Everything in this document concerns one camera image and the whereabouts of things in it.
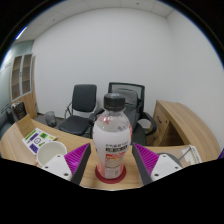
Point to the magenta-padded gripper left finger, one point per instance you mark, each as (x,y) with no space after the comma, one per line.
(60,165)

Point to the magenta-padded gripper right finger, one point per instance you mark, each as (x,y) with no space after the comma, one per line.
(163,165)

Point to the clear white-labelled drink bottle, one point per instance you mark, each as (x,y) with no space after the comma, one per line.
(112,133)

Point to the white ceramic cup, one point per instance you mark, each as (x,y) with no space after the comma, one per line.
(50,151)

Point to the white leaflet with coloured prints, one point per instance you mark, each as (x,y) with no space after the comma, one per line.
(35,138)

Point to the grey mesh waste bin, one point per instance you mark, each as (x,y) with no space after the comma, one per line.
(50,119)

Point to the wooden side desk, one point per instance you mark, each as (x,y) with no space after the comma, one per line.
(186,123)

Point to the plain cardboard box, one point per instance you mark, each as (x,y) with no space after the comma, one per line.
(25,126)

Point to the black sofa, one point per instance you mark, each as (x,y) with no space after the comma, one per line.
(5,125)

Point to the black office chair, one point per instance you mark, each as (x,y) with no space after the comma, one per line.
(83,100)

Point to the grey mesh office chair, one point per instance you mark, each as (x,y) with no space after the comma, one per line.
(131,96)

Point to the wooden glass-door shelf cabinet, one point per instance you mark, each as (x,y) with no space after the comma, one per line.
(23,96)

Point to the ceiling light strip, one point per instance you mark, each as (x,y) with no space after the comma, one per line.
(20,32)

